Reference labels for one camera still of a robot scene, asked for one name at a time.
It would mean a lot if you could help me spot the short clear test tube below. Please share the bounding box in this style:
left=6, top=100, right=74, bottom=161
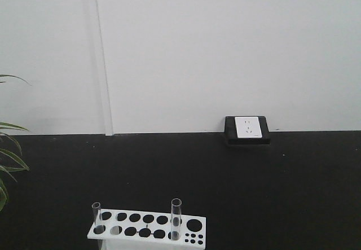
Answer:
left=91, top=201, right=105, bottom=234

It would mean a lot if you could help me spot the tall clear test tube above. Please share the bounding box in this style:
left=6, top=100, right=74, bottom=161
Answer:
left=170, top=198, right=182, bottom=240

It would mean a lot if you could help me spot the green spider plant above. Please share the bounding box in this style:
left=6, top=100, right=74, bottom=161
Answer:
left=0, top=74, right=32, bottom=213

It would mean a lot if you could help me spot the white wall socket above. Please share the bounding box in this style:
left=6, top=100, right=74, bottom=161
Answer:
left=235, top=116, right=262, bottom=138

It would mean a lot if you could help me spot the white test tube rack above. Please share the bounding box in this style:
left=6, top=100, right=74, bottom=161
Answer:
left=87, top=209, right=206, bottom=249

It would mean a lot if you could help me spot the black socket base block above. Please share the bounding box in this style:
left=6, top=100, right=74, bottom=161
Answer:
left=224, top=116, right=271, bottom=146

